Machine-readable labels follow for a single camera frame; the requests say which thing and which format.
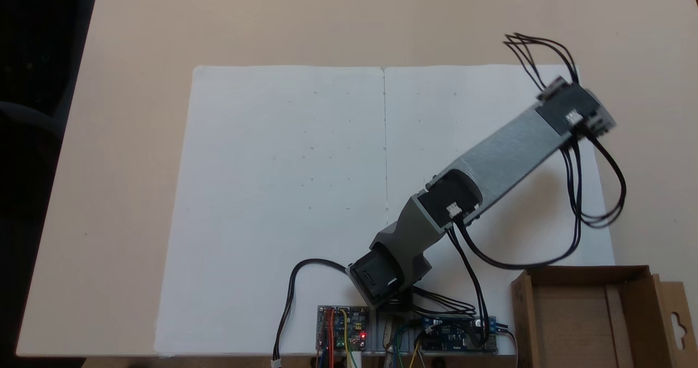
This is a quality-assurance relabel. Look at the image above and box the white paper sheet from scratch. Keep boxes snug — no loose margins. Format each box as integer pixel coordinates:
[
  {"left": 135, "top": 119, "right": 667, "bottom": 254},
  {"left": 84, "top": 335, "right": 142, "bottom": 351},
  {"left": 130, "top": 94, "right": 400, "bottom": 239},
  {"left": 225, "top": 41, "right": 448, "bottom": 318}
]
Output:
[
  {"left": 154, "top": 65, "right": 387, "bottom": 357},
  {"left": 383, "top": 64, "right": 617, "bottom": 357}
]

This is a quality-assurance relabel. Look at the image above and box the brown cardboard box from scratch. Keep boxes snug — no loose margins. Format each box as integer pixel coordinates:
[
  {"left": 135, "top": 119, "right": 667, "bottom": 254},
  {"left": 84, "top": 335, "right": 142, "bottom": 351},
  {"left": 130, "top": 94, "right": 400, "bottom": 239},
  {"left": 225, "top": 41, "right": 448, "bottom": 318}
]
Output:
[{"left": 510, "top": 265, "right": 691, "bottom": 368}]

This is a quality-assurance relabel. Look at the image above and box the blue power circuit board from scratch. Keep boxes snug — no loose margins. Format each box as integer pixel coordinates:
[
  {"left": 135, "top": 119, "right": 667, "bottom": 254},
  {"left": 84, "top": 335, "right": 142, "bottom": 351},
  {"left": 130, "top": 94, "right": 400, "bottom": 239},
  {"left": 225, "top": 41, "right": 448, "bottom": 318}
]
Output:
[{"left": 417, "top": 315, "right": 499, "bottom": 354}]

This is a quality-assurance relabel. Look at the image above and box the motor driver circuit board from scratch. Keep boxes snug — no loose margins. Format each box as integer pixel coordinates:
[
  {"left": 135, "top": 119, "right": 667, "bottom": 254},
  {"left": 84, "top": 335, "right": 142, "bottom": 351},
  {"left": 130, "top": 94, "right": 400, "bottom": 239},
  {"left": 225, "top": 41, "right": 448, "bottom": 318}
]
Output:
[{"left": 317, "top": 305, "right": 372, "bottom": 353}]

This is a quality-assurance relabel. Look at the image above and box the black gripper loop cable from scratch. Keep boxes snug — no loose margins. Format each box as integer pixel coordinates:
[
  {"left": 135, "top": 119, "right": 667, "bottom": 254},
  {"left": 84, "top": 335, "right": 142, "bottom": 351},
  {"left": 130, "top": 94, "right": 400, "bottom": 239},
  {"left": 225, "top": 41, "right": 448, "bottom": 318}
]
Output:
[{"left": 502, "top": 32, "right": 580, "bottom": 86}]

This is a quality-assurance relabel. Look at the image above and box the black short wrist cable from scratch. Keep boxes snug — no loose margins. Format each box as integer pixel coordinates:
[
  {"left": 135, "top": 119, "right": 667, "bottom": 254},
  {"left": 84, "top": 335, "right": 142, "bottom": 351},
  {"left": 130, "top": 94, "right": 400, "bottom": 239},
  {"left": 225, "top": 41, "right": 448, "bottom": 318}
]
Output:
[{"left": 561, "top": 131, "right": 628, "bottom": 229}]

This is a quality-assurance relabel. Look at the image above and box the black long forearm cable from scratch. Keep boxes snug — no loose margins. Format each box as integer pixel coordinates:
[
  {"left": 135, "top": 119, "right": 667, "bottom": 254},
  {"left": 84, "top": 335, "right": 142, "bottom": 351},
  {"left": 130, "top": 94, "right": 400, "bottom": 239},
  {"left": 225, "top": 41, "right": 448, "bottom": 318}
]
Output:
[{"left": 450, "top": 138, "right": 583, "bottom": 272}]

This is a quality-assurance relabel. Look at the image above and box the black elbow to base cable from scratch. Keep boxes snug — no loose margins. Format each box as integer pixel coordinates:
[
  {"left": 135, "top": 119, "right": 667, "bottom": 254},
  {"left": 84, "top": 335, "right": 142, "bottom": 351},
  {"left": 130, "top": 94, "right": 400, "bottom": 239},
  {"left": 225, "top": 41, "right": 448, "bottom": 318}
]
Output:
[{"left": 410, "top": 224, "right": 492, "bottom": 350}]

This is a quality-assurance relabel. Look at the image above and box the green jumper wire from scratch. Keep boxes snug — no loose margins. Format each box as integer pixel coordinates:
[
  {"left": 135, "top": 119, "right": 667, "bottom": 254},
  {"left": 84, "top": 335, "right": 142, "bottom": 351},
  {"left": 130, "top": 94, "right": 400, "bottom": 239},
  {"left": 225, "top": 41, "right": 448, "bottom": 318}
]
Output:
[{"left": 392, "top": 324, "right": 423, "bottom": 368}]

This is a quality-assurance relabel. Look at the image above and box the yellow jumper wire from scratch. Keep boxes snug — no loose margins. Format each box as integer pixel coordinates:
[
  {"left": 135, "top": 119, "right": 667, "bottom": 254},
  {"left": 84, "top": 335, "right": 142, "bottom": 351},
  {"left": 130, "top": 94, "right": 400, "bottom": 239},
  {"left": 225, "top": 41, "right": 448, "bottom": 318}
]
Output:
[{"left": 339, "top": 309, "right": 362, "bottom": 368}]

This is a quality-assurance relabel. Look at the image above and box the red jumper wire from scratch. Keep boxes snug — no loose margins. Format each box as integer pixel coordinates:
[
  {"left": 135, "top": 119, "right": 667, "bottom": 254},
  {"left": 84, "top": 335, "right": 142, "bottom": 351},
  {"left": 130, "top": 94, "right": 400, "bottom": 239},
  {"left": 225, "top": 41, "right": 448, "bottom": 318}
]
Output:
[{"left": 322, "top": 308, "right": 336, "bottom": 368}]

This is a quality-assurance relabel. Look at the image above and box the black cable with white plug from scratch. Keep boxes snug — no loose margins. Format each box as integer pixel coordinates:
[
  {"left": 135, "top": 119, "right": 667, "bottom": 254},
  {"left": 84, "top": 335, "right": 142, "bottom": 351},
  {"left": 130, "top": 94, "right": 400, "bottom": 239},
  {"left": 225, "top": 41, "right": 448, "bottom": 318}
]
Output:
[{"left": 271, "top": 258, "right": 360, "bottom": 368}]

